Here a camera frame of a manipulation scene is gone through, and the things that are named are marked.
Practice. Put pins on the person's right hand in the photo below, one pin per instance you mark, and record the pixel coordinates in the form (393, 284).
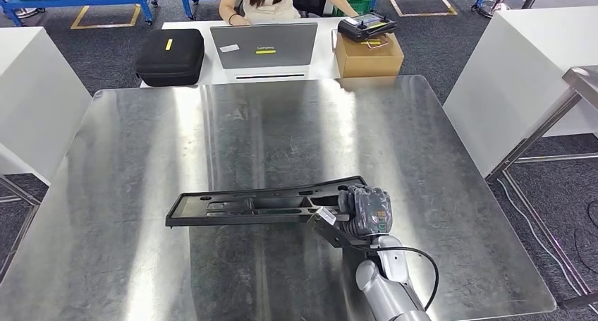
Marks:
(243, 21)

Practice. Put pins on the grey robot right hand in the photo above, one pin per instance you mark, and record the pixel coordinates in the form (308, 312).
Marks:
(369, 211)

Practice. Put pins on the long black plastic panel part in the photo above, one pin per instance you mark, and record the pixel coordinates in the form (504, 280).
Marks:
(233, 220)

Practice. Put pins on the person's right forearm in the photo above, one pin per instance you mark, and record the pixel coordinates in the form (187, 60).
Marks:
(225, 5)

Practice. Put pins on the stainless steel workbench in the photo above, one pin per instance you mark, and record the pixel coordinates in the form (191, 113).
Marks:
(140, 169)

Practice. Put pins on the person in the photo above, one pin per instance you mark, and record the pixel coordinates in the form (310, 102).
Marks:
(271, 8)

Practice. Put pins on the grey laptop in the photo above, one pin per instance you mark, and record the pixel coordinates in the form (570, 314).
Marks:
(261, 48)

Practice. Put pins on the black zip case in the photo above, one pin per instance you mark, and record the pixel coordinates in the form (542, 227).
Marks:
(170, 57)

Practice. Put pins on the green plastic crate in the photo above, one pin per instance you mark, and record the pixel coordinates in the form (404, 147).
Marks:
(359, 6)

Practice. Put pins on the black handheld controller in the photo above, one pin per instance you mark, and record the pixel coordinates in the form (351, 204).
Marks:
(364, 27)

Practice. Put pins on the brown cardboard box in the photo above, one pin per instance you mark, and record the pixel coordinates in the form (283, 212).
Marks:
(369, 62)

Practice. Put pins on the yellow floor tape square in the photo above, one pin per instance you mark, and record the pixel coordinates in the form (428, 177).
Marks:
(103, 27)
(420, 15)

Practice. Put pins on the white cabinet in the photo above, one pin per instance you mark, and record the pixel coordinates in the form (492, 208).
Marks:
(514, 76)
(37, 99)

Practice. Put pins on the stainless steel table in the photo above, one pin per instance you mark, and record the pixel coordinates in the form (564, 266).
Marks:
(584, 78)
(21, 191)

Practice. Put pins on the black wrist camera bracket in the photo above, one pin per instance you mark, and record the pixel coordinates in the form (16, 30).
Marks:
(336, 237)

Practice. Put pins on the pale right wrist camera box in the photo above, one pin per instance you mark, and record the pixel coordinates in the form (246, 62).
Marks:
(325, 216)

